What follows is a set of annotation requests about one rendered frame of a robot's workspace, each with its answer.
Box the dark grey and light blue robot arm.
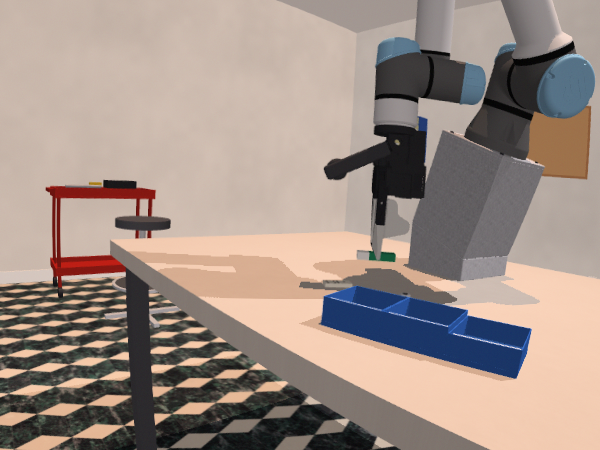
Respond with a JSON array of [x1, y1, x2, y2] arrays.
[[324, 0, 595, 180]]

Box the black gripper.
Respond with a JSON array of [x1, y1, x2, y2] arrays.
[[370, 124, 426, 260]]

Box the grey domino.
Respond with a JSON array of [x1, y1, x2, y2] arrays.
[[322, 280, 353, 288]]

